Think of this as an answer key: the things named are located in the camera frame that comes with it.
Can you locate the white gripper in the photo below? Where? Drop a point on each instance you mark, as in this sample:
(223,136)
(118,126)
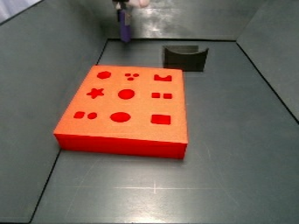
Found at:
(122,4)

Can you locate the red shape sorter board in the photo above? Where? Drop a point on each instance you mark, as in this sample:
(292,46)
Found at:
(127,111)

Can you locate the black curved block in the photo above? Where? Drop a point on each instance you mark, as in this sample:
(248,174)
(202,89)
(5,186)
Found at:
(186,57)

